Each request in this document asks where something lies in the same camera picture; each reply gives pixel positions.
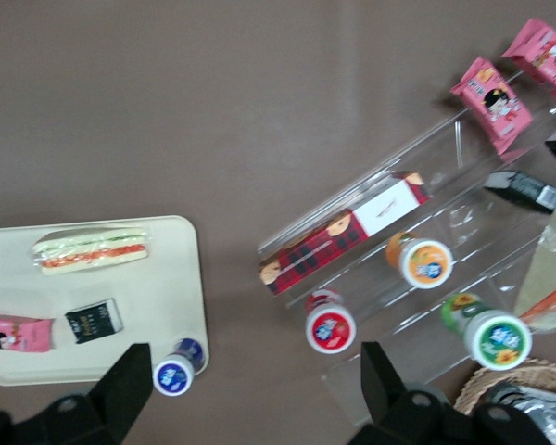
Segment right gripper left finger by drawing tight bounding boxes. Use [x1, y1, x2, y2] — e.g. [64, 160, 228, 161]
[13, 342, 153, 445]

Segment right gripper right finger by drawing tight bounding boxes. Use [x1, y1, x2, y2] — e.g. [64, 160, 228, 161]
[349, 341, 474, 445]

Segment triangle sandwich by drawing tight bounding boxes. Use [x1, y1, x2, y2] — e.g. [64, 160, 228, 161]
[31, 222, 153, 278]
[512, 198, 556, 335]

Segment beige plastic serving tray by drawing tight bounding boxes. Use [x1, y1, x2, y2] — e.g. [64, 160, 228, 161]
[0, 213, 209, 387]

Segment blue lid yogurt bottle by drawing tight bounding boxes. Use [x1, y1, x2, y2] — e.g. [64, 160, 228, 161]
[151, 337, 207, 398]

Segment oval wicker basket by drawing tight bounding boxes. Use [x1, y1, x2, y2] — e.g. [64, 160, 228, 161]
[451, 359, 556, 445]

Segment red lid yogurt bottle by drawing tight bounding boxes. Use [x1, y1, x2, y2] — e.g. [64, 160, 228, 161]
[304, 288, 357, 355]

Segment pink cartoon snack packet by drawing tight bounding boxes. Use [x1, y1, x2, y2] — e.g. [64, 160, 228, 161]
[0, 311, 57, 354]
[449, 56, 534, 156]
[500, 18, 556, 110]

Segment green lid yogurt bottle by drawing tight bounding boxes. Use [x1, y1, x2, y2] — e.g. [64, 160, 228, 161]
[439, 292, 534, 372]

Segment orange lid yogurt bottle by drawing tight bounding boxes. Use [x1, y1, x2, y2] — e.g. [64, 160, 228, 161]
[384, 231, 455, 290]

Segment stacked aluminium foil containers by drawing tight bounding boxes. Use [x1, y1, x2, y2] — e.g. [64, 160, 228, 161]
[484, 382, 556, 445]

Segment red plaid cookie box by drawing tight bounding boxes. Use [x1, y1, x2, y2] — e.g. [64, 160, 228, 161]
[258, 170, 431, 297]

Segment clear acrylic tiered snack shelf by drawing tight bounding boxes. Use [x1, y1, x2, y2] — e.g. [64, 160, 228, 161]
[257, 69, 556, 427]

